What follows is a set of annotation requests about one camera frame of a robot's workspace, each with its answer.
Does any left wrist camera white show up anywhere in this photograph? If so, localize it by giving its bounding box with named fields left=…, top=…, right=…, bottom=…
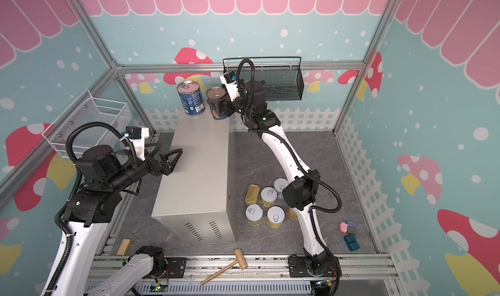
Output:
left=124, top=126, right=150, bottom=161

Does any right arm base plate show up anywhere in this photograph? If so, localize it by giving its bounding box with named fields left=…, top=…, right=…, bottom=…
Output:
left=288, top=254, right=342, bottom=279

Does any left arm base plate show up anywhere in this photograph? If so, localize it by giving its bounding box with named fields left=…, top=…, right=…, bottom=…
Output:
left=158, top=257, right=188, bottom=280

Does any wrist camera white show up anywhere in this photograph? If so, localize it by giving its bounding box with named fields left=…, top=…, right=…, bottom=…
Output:
left=220, top=71, right=240, bottom=101
left=124, top=126, right=150, bottom=161

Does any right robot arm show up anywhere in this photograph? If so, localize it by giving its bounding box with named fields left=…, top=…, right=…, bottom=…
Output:
left=210, top=58, right=342, bottom=277

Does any gold can lying down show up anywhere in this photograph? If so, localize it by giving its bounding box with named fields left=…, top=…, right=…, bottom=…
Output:
left=245, top=184, right=260, bottom=205

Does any fruit can white lid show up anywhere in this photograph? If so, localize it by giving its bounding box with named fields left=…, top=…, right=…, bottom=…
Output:
left=267, top=206, right=285, bottom=228
left=260, top=187, right=277, bottom=208
left=273, top=178, right=289, bottom=198
left=245, top=204, right=263, bottom=226

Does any wooden mallet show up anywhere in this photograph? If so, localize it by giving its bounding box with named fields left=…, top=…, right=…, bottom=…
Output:
left=201, top=249, right=248, bottom=286

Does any grey metal cabinet counter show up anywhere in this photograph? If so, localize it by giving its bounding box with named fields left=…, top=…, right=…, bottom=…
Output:
left=151, top=111, right=237, bottom=246

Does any white wire wall basket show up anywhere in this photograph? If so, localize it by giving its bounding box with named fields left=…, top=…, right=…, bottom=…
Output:
left=42, top=91, right=132, bottom=159

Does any blue soup can pink lid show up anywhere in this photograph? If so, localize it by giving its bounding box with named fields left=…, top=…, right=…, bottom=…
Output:
left=177, top=81, right=204, bottom=116

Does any wooden block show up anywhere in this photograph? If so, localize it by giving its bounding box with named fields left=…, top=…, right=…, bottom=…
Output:
left=117, top=239, right=132, bottom=256

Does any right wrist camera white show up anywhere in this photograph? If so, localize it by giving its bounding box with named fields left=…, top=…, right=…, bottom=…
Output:
left=220, top=71, right=240, bottom=101

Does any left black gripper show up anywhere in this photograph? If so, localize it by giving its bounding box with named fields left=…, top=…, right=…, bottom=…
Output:
left=106, top=141, right=183, bottom=192

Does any dark blue chopped tomato can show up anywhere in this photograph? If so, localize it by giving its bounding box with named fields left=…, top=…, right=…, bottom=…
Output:
left=207, top=87, right=228, bottom=120

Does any peach fruit can plastic lid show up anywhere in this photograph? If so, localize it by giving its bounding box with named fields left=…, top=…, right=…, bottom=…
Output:
left=287, top=207, right=298, bottom=220

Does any black mesh wall basket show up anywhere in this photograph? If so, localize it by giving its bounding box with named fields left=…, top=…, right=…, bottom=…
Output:
left=223, top=56, right=304, bottom=101

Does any green circuit board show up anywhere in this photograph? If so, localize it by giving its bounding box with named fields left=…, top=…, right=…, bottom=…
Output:
left=151, top=282, right=169, bottom=293

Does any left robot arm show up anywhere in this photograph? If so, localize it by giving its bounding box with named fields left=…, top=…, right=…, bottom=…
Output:
left=42, top=121, right=183, bottom=295

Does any pink toy block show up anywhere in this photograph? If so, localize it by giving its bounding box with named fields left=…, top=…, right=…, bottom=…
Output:
left=339, top=222, right=349, bottom=233

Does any teal toy block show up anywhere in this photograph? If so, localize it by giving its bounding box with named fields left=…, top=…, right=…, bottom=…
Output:
left=343, top=234, right=360, bottom=252

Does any blue grey toy block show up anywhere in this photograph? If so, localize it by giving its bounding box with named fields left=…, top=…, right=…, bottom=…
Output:
left=345, top=220, right=357, bottom=229

